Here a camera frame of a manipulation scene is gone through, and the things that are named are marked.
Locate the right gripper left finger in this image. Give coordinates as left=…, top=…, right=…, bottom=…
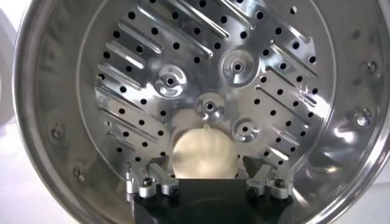
left=125, top=156, right=180, bottom=199

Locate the stainless steel steamer basket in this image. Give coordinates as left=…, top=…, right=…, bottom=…
left=0, top=0, right=390, bottom=224

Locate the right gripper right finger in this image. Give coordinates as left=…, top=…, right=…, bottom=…
left=243, top=155, right=295, bottom=200

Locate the white steamed baozi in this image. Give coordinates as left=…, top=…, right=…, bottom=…
left=171, top=124, right=240, bottom=180

